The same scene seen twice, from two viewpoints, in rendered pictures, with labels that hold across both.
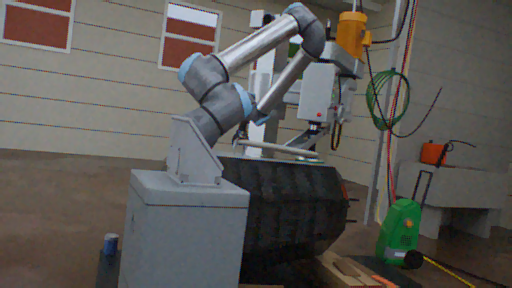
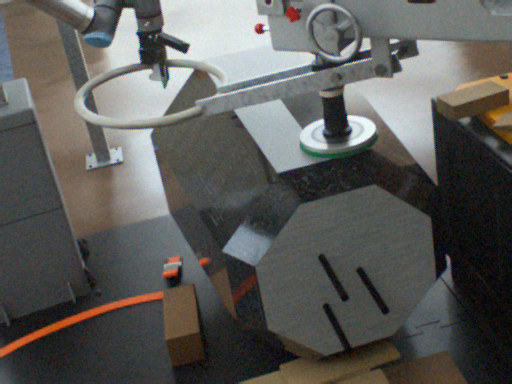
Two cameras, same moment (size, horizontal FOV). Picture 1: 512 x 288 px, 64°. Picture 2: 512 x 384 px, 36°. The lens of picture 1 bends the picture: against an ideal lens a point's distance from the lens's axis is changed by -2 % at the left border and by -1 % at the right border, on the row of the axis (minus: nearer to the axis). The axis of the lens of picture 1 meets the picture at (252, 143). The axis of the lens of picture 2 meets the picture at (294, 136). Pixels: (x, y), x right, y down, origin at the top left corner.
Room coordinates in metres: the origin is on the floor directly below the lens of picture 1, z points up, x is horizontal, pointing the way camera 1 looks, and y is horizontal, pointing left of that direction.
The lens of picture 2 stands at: (3.25, -2.44, 1.83)
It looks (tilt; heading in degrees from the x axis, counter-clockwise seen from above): 25 degrees down; 98
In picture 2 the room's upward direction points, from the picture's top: 9 degrees counter-clockwise
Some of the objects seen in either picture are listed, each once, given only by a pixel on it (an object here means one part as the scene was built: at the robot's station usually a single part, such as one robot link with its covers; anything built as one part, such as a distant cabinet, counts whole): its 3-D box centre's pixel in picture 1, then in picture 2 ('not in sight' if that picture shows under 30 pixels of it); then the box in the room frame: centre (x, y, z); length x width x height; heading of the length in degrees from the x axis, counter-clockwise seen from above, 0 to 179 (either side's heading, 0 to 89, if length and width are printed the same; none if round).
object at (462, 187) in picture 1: (450, 199); not in sight; (5.27, -2.62, 0.43); 1.30 x 0.62 x 0.86; 115
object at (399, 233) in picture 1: (403, 215); not in sight; (3.75, -1.46, 0.43); 0.35 x 0.35 x 0.87; 4
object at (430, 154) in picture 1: (437, 153); not in sight; (5.41, -2.42, 1.00); 0.50 x 0.22 x 0.33; 115
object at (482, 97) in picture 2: not in sight; (472, 100); (3.50, -0.11, 0.81); 0.20 x 0.10 x 0.05; 27
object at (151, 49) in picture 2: (242, 130); (152, 45); (2.47, 0.07, 1.05); 0.09 x 0.08 x 0.12; 4
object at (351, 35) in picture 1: (351, 37); not in sight; (3.68, -0.74, 1.95); 0.31 x 0.28 x 0.40; 64
